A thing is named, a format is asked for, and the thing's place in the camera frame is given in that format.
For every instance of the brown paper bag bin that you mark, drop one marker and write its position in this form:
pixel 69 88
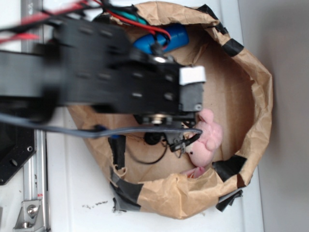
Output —
pixel 238 90

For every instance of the small pink orange toy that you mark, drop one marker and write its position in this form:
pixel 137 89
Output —
pixel 194 173

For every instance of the blue plastic bowling pin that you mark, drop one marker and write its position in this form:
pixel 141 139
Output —
pixel 179 38

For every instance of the aluminium rail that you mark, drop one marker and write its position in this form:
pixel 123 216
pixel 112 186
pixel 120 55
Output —
pixel 34 171

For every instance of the pink plush toy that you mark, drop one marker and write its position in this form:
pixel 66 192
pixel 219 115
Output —
pixel 201 152

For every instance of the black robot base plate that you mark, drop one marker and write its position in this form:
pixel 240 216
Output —
pixel 17 145

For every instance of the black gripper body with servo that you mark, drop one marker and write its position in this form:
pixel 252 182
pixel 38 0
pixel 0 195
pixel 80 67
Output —
pixel 177 129

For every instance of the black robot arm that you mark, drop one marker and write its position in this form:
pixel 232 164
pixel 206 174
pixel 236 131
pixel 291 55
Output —
pixel 95 64

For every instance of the metal corner bracket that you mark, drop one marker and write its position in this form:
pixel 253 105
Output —
pixel 30 218

